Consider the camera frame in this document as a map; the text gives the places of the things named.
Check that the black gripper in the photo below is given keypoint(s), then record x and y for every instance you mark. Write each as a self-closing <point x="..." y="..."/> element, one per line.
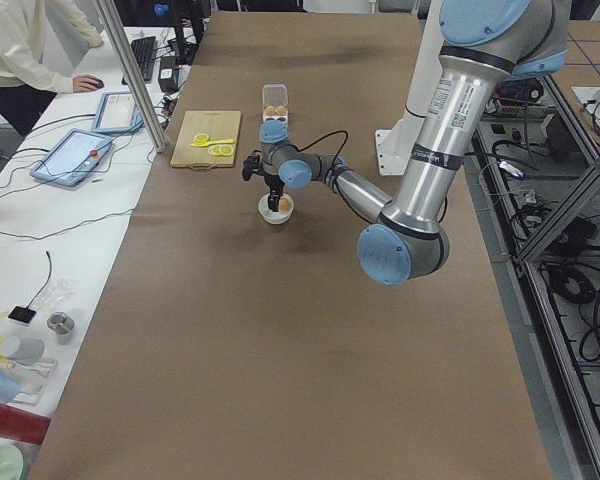
<point x="272" y="181"/>

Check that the clear plastic egg box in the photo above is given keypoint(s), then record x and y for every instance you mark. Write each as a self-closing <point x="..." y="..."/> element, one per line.
<point x="275" y="95"/>

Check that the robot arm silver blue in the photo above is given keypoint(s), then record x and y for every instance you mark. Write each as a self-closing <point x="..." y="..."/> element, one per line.
<point x="484" y="44"/>

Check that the person's hand on mouse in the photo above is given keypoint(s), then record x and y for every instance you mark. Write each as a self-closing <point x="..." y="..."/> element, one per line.
<point x="86" y="83"/>

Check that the white bowl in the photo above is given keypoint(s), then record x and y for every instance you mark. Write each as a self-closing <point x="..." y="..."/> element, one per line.
<point x="273" y="217"/>

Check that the lower lemon slice of pair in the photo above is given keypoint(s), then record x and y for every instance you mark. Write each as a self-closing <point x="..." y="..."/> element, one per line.
<point x="226" y="150"/>

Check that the lemon slice of pair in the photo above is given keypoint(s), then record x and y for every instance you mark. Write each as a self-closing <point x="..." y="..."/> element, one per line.
<point x="226" y="150"/>
<point x="215" y="150"/>

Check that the upper lemon slice of pair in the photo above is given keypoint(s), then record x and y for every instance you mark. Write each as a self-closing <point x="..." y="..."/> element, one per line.
<point x="215" y="150"/>

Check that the yellow plastic knife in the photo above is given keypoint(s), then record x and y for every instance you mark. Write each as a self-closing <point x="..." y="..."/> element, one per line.
<point x="209" y="143"/>

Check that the wooden cutting board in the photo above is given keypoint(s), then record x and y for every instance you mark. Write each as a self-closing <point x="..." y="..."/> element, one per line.
<point x="218" y="125"/>

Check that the lemon slice near knife tip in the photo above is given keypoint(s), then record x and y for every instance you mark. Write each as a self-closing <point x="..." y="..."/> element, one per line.
<point x="200" y="139"/>

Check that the far blue teach pendant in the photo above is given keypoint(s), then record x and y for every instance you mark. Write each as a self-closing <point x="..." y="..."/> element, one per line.
<point x="117" y="113"/>

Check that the blue teach pendant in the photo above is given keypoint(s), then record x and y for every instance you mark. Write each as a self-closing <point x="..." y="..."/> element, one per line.
<point x="117" y="113"/>
<point x="73" y="158"/>

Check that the black keyboard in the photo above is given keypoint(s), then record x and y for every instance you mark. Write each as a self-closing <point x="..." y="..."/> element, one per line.
<point x="144" y="50"/>

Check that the near blue teach pendant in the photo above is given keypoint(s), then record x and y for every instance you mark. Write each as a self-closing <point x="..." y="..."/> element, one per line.
<point x="73" y="158"/>

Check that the small metal cup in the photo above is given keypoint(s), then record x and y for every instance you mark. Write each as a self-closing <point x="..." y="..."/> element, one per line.
<point x="62" y="325"/>

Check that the black square pad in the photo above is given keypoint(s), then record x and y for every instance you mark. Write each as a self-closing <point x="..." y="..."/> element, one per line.
<point x="22" y="314"/>

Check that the person in white sweater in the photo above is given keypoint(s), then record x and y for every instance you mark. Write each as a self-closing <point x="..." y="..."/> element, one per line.
<point x="27" y="86"/>

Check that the red cylinder bottle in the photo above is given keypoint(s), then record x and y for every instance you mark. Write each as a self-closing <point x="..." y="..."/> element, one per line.
<point x="20" y="425"/>

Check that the green bowl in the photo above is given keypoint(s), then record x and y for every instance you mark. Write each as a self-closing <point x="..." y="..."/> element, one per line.
<point x="12" y="463"/>

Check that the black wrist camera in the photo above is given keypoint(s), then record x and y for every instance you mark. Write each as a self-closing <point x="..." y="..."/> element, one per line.
<point x="251" y="166"/>

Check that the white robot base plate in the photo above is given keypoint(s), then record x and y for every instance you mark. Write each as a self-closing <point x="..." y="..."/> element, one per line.
<point x="391" y="152"/>

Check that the aluminium frame post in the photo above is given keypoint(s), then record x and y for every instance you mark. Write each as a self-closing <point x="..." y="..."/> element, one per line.
<point x="110" y="19"/>

